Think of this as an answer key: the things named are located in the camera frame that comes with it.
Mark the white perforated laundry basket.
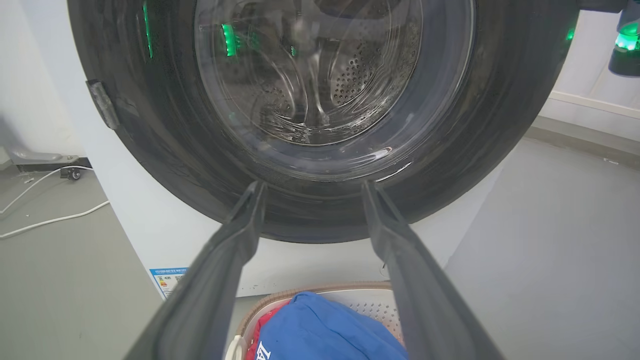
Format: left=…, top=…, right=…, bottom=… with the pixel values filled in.
left=225, top=281, right=405, bottom=360

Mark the white baseboard trim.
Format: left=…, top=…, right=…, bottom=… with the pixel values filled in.
left=549, top=90, right=640, bottom=121

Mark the grey door handle latch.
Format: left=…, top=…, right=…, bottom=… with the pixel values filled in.
left=86, top=79, right=121, bottom=131

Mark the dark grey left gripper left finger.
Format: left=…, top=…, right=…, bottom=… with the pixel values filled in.
left=124, top=181, right=267, bottom=360

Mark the white power cable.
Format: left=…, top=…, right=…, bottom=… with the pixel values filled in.
left=0, top=165, right=111, bottom=240

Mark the red garment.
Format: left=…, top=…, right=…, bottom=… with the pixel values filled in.
left=245, top=303, right=291, bottom=360

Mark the round black washing machine door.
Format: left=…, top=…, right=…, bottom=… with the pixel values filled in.
left=67, top=0, right=581, bottom=244

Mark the white washing machine body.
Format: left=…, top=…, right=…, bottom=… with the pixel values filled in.
left=20, top=0, right=506, bottom=301

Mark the blue garment with white print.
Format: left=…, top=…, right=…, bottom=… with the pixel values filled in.
left=255, top=291, right=410, bottom=360

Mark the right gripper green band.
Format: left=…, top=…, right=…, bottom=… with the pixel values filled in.
left=608, top=0, right=640, bottom=78

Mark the wheeled metal base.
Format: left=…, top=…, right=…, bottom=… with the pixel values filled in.
left=6, top=146, right=92, bottom=181

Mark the blue energy label sticker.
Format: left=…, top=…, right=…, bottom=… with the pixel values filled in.
left=149, top=267, right=190, bottom=300

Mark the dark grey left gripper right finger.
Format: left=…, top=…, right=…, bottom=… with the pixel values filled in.
left=362, top=180, right=504, bottom=360

